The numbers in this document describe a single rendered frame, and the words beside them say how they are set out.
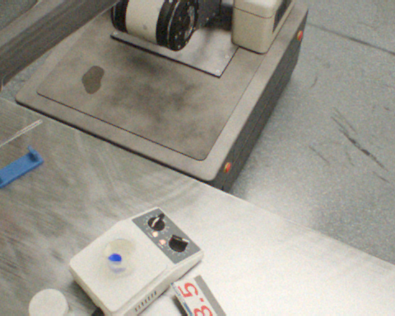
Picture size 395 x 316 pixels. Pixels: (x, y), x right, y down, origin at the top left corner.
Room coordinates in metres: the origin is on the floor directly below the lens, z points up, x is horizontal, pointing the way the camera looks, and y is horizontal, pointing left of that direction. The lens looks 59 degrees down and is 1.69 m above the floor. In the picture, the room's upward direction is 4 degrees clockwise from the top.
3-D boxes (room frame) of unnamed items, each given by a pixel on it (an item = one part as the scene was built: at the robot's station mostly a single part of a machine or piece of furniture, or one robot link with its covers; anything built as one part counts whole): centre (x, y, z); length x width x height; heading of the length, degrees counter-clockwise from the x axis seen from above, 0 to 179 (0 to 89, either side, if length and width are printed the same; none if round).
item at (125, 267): (0.34, 0.15, 0.87); 0.06 x 0.05 x 0.08; 95
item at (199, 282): (0.30, 0.03, 0.77); 0.09 x 0.06 x 0.04; 36
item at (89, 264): (0.33, 0.16, 0.83); 0.12 x 0.12 x 0.01; 48
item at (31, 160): (0.55, 0.41, 0.77); 0.10 x 0.03 x 0.04; 134
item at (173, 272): (0.35, 0.15, 0.79); 0.22 x 0.13 x 0.08; 138
